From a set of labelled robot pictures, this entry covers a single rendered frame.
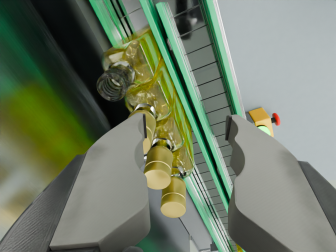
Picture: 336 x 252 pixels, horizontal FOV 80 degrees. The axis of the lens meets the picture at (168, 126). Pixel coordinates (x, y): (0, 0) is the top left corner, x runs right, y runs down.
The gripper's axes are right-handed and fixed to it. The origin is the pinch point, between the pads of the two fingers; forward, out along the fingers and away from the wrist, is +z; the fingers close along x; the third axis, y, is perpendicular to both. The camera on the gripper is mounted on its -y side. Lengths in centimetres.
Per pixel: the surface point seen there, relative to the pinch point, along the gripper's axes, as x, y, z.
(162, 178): -2.1, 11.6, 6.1
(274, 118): 28, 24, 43
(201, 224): 9, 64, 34
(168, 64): -2.4, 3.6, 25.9
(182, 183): 0.3, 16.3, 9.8
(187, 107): 1.3, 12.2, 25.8
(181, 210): 0.2, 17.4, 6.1
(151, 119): -3.6, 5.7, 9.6
